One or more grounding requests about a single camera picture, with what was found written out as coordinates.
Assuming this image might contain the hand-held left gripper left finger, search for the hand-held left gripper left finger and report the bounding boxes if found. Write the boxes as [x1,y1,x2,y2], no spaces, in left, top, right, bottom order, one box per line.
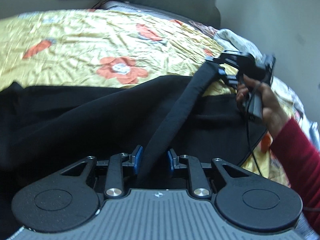
[60,145,144,199]

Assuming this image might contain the yellow floral blanket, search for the yellow floral blanket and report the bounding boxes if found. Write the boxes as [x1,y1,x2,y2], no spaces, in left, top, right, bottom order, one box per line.
[0,9,300,189]

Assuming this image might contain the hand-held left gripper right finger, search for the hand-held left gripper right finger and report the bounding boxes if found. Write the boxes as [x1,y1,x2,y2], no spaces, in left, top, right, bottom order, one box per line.
[166,148,253,199]

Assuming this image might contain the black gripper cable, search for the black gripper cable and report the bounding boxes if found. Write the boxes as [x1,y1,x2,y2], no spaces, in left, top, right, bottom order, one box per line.
[245,82,320,212]

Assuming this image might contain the person's right hand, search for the person's right hand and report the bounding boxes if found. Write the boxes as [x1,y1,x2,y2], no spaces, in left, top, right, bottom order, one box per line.
[236,76,291,138]

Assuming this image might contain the black pants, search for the black pants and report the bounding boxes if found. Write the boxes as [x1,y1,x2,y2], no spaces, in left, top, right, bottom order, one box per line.
[0,61,270,233]

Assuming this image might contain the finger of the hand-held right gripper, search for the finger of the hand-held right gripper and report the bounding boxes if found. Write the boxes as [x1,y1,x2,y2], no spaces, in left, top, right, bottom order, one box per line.
[217,67,240,88]
[205,50,241,66]

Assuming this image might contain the patterned pillow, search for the patterned pillow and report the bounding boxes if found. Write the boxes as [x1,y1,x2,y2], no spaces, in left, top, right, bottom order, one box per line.
[90,0,218,35]

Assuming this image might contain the person's right forearm red sleeve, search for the person's right forearm red sleeve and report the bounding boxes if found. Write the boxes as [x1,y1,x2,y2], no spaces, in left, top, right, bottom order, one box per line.
[270,117,320,232]

